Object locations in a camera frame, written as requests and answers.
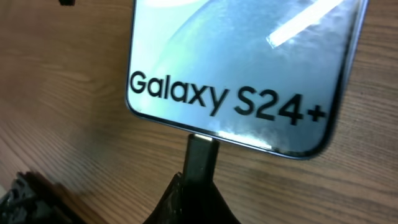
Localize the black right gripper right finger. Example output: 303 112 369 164
144 172 240 224

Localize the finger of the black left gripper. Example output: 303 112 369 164
58 0 75 6

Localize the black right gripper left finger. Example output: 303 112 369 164
1 172 86 224

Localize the black USB charging cable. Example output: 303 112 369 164
182 133 220 187

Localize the Samsung Galaxy smartphone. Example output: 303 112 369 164
125 0 368 159

